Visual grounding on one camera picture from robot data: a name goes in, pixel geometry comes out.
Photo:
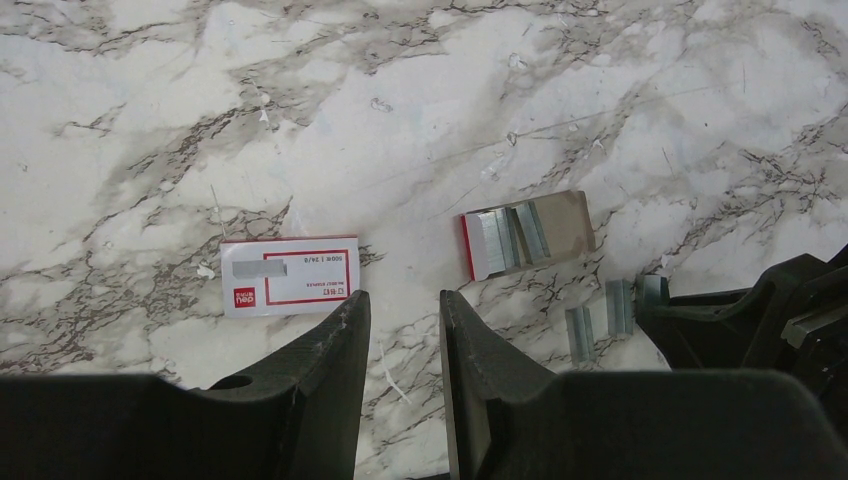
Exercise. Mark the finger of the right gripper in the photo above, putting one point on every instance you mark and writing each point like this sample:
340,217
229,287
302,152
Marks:
793,320

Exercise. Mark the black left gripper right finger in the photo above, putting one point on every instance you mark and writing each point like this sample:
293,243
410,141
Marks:
509,417

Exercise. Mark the silver staple strip tray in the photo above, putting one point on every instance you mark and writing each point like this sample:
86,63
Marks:
528,234

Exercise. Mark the red white staple box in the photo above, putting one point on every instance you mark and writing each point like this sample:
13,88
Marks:
288,276

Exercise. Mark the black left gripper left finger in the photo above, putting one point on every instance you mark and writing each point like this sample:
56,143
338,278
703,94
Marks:
294,414

